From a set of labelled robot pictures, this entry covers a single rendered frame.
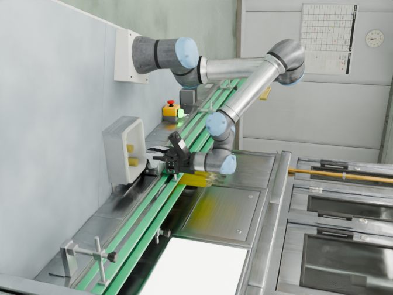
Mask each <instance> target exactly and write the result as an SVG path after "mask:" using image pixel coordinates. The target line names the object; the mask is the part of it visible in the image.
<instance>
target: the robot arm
mask: <svg viewBox="0 0 393 295"><path fill-rule="evenodd" d="M132 61H133V65H134V68H135V70H136V72H137V73H138V74H147V73H150V72H152V71H155V70H158V69H170V70H171V72H172V74H173V75H174V77H175V79H176V81H177V83H179V84H180V85H181V86H182V87H184V88H187V89H193V88H197V87H198V86H199V85H201V84H206V83H207V81H209V80H235V79H247V80H246V81H245V82H244V83H243V84H242V85H241V86H240V88H239V89H238V90H237V91H236V92H235V93H234V94H233V95H232V96H231V97H230V98H229V100H228V101H227V102H226V103H225V104H224V105H223V107H222V108H221V109H220V110H219V111H218V112H213V113H211V114H209V115H208V116H207V117H206V120H205V126H206V129H207V131H208V133H209V134H210V135H211V137H212V139H213V140H214V141H213V148H212V153H209V152H192V153H191V152H190V151H189V149H188V148H187V146H186V144H185V143H184V141H183V140H182V138H181V137H180V135H179V133H178V132H177V131H175V132H173V133H171V134H170V135H169V137H168V138H169V140H170V142H171V143H172V145H173V147H172V146H155V147H150V148H148V149H147V150H151V151H155V152H156V153H145V154H143V155H142V157H143V158H146V159H148V160H149V162H150V164H151V167H152V168H156V167H157V165H158V164H159V163H164V162H166V173H167V174H177V175H179V173H187V174H195V171H206V172H211V173H220V174H233V173H234V171H235V168H236V156H235V155H232V147H233V140H234V136H235V127H234V126H233V125H234V124H235V123H236V122H237V120H238V119H239V118H240V117H241V116H242V115H243V114H244V113H245V112H246V111H247V110H248V108H249V107H250V106H251V105H252V104H253V102H254V101H255V100H256V99H257V98H258V97H259V96H260V95H261V94H262V93H263V92H264V90H265V89H266V88H267V87H268V86H269V85H270V84H271V83H272V82H279V83H280V84H281V85H284V86H291V85H294V84H296V83H298V82H299V81H300V80H301V79H302V77H303V76H304V72H305V51H304V48H303V46H302V45H301V44H300V42H298V41H296V40H294V39H284V40H282V41H280V42H278V43H277V44H275V45H274V46H273V47H272V48H271V49H270V50H269V51H268V52H267V53H266V55H265V56H264V57H246V58H233V59H209V60H208V59H207V58H206V57H205V56H199V54H198V50H197V45H196V43H195V42H194V41H193V40H192V39H191V38H184V37H181V38H176V39H152V38H149V37H145V36H136V37H135V38H134V40H133V43H132ZM168 170H169V171H172V170H174V171H175V173H169V171H168Z"/></svg>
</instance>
